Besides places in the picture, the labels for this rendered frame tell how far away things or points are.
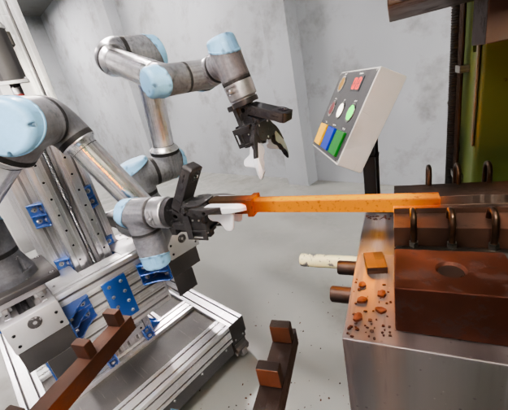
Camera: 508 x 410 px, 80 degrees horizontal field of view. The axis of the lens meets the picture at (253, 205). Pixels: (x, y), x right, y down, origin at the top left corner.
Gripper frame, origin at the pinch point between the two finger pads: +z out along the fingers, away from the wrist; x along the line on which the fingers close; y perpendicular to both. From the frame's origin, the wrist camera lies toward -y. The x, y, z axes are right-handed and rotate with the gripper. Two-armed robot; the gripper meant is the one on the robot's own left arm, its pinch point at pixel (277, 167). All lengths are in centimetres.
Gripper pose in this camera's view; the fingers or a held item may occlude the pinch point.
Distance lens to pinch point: 83.5
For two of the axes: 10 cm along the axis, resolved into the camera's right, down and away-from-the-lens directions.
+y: -7.5, 0.8, 6.6
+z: 3.8, 8.7, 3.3
